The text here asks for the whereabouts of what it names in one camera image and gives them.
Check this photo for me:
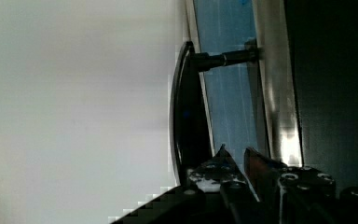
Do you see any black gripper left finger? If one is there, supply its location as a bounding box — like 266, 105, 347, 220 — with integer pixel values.
187, 144, 259, 202

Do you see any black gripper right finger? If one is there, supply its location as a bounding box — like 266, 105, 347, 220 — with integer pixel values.
243, 147, 336, 224

